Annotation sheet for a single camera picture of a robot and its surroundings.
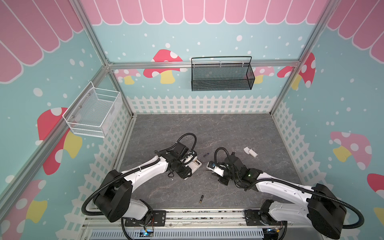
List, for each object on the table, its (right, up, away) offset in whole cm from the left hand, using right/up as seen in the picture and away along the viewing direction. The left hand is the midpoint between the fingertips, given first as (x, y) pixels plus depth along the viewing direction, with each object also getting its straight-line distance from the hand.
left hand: (185, 173), depth 85 cm
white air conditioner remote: (+5, +4, +2) cm, 7 cm away
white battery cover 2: (+44, +10, +14) cm, 47 cm away
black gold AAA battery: (+9, -13, -5) cm, 16 cm away
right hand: (+15, +2, -2) cm, 16 cm away
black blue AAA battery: (+12, +8, +13) cm, 20 cm away
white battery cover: (+40, +11, +15) cm, 44 cm away
